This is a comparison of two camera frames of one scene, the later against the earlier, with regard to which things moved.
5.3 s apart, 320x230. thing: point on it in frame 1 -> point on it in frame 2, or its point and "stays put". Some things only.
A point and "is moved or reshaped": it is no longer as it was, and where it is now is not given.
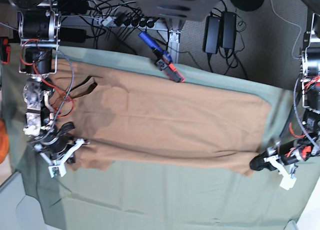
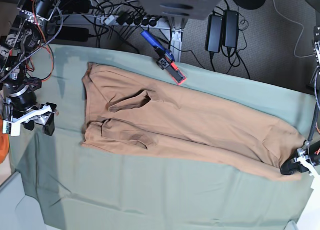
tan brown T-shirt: [123, 112] is moved or reshaped
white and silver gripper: [287, 181] -> [289, 167]
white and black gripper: [58, 151] -> [42, 115]
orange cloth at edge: [4, 142] stays put
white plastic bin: [19, 211] stays put
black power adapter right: [229, 30] stays put
